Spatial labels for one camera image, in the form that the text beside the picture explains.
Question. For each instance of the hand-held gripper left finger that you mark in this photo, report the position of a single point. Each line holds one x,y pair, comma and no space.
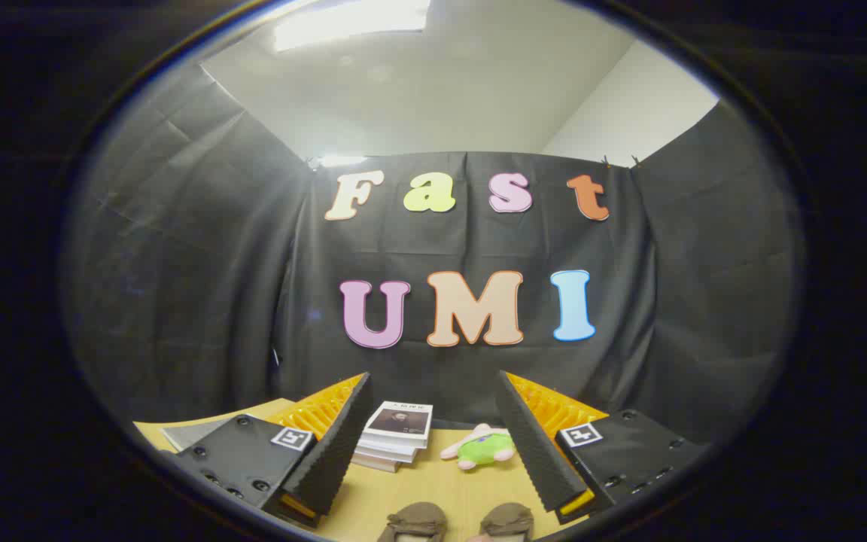
336,452

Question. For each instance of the brown fuzzy shoe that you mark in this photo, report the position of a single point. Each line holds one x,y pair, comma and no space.
507,519
412,521

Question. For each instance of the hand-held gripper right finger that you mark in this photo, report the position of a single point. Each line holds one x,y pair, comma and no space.
531,452

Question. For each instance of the white book with portrait cover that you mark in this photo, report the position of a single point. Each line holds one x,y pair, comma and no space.
400,421

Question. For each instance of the green and pink plush toy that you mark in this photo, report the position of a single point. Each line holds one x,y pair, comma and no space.
482,450

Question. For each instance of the thin white book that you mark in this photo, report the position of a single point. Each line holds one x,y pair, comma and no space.
379,460

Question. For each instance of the thick white book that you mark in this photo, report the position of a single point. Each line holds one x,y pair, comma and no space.
388,452

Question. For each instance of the cream fabric storage box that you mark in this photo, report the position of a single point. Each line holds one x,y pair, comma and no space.
189,435

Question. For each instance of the pale pink book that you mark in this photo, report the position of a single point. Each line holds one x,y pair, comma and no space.
375,466

